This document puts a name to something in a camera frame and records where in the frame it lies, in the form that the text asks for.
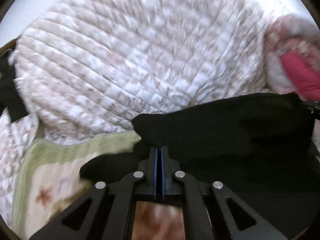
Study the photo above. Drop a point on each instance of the black cloth on rail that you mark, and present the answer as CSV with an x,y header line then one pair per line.
x,y
9,96

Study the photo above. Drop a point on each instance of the black pants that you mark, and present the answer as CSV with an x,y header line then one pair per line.
x,y
259,145

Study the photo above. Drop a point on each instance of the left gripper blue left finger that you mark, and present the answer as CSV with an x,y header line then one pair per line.
x,y
105,211

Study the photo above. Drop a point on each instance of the fluffy floral plush blanket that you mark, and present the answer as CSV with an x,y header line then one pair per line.
x,y
49,182

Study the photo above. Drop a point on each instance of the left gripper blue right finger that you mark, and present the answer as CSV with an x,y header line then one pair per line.
x,y
211,211

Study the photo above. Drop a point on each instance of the magenta fleece pillow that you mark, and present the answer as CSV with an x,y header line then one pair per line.
x,y
303,77

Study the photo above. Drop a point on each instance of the pink floral rolled comforter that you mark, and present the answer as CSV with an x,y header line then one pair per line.
x,y
289,33

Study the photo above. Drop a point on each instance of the white quilted floral bedspread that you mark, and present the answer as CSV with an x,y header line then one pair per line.
x,y
88,67

